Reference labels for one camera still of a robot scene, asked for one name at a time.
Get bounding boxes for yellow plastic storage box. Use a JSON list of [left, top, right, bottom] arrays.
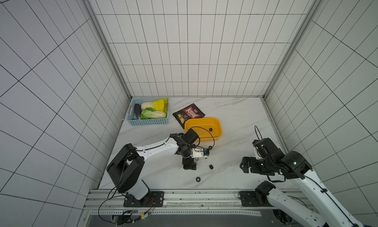
[[185, 118, 222, 142]]

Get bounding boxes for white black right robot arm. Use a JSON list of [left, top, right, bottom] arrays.
[[238, 138, 363, 227]]

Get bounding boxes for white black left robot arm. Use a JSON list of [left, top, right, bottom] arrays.
[[106, 129, 209, 207]]

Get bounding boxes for black red snack bag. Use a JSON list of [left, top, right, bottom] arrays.
[[173, 103, 205, 128]]

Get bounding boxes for yellow toy cabbage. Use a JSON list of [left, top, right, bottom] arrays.
[[141, 99, 168, 113]]

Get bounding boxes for green toy cabbage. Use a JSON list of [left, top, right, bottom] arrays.
[[140, 108, 166, 119]]

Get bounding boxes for blue plastic basket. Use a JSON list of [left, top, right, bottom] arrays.
[[125, 97, 169, 126]]

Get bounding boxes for purple toy eggplant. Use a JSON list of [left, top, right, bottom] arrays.
[[134, 103, 142, 120]]

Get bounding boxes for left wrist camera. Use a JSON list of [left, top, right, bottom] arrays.
[[191, 148, 210, 159]]

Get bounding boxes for aluminium mounting rail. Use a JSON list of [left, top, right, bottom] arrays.
[[77, 188, 325, 227]]

